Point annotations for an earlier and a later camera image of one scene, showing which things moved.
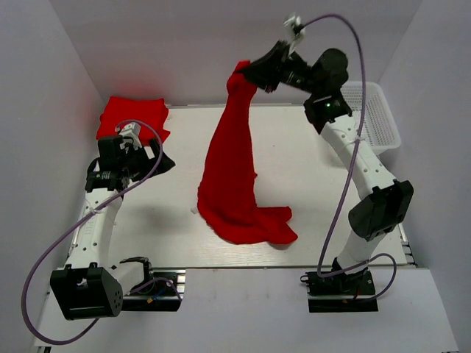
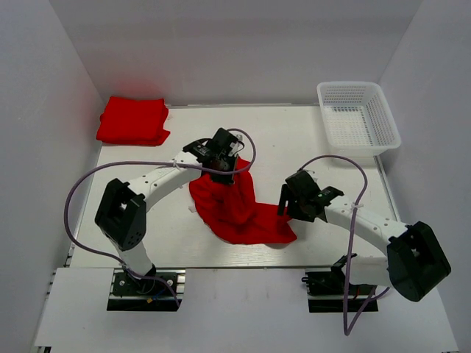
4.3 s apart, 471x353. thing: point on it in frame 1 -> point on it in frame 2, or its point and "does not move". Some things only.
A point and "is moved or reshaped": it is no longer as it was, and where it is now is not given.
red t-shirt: (227, 207) is moved or reshaped
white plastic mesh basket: (379, 124) does not move
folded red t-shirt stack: (150, 115) does not move
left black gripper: (149, 162) -> (227, 179)
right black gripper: (266, 72) -> (286, 191)
